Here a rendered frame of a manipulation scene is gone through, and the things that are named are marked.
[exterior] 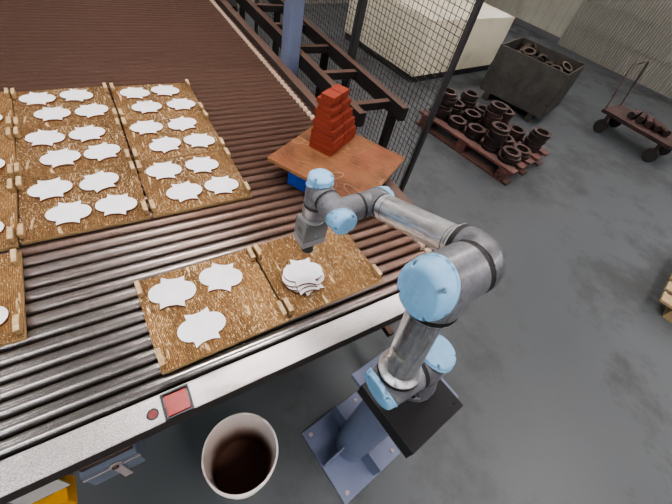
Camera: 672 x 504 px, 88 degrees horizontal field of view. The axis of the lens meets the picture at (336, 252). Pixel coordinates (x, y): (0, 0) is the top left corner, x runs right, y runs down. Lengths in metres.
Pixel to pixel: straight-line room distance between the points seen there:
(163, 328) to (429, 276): 0.88
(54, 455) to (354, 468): 1.33
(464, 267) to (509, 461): 1.89
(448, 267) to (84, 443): 1.00
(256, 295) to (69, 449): 0.63
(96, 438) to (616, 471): 2.61
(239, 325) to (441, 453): 1.44
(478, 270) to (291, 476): 1.58
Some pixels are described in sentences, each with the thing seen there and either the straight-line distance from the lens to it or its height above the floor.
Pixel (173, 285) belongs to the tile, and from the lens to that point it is 1.32.
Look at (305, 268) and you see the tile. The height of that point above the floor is 0.97.
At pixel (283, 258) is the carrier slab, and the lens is 1.38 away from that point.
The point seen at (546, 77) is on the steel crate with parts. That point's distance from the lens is 5.74.
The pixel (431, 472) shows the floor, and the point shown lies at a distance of 2.22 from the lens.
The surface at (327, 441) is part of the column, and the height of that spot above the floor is 0.01.
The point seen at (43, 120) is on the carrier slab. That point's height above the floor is 0.95.
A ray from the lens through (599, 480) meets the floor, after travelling 2.77.
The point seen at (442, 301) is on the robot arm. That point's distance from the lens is 0.63.
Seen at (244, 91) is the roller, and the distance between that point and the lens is 2.46.
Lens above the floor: 2.01
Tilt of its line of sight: 48 degrees down
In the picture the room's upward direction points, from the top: 16 degrees clockwise
